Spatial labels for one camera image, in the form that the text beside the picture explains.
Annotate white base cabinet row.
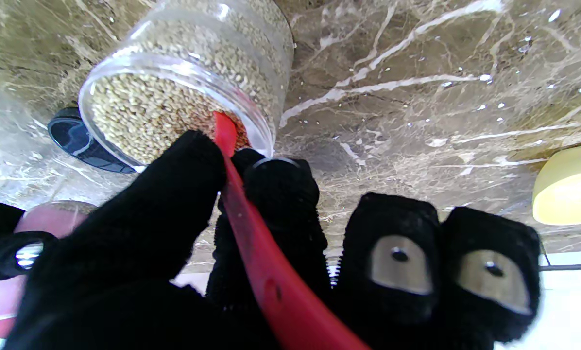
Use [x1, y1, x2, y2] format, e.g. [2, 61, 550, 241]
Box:
[171, 250, 581, 350]

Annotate pink plastic measuring cup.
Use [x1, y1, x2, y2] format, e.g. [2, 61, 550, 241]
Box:
[0, 200, 99, 339]

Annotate red plastic measuring spoon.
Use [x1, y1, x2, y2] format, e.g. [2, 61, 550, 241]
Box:
[213, 111, 371, 350]

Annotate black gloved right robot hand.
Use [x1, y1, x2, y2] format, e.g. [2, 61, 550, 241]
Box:
[0, 198, 59, 297]

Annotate clear jar of grain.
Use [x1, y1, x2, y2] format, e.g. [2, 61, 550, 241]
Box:
[78, 0, 296, 168]

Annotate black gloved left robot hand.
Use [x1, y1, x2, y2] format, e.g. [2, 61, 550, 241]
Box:
[1, 129, 544, 350]

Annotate yellow plastic bowl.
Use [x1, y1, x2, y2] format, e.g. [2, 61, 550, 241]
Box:
[532, 141, 581, 226]

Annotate black round jar lid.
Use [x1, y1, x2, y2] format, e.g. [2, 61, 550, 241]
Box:
[47, 107, 137, 174]

